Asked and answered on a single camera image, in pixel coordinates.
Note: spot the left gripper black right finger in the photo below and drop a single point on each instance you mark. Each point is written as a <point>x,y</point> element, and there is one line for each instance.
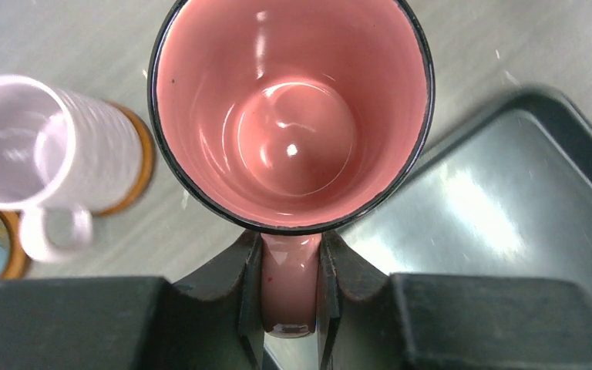
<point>370,320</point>

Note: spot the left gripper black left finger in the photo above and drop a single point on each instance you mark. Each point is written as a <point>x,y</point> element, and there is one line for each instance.
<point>207,320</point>

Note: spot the dark wooden coaster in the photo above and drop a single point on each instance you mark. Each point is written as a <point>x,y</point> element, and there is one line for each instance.
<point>147,162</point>

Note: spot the brown wooden coaster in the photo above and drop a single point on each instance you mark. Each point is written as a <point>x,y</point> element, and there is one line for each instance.
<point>18,261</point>

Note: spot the pink mug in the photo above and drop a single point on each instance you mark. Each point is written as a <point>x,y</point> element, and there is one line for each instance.
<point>291,118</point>

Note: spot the lilac mug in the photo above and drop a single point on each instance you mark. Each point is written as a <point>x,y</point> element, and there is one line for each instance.
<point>63,158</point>

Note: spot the black serving tray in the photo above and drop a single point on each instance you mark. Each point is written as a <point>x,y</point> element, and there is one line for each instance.
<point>509,194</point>

